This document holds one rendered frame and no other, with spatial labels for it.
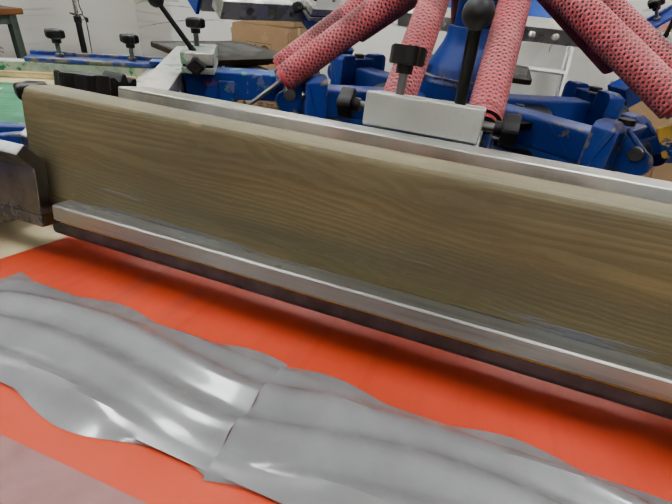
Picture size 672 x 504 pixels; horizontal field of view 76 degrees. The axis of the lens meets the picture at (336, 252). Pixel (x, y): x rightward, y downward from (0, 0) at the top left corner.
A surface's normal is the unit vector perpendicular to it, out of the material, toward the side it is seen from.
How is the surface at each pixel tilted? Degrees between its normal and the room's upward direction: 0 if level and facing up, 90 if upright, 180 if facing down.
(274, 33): 89
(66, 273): 9
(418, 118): 81
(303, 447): 25
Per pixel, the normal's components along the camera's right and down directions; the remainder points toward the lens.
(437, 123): -0.33, 0.33
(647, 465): 0.14, -0.91
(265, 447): 0.05, -0.62
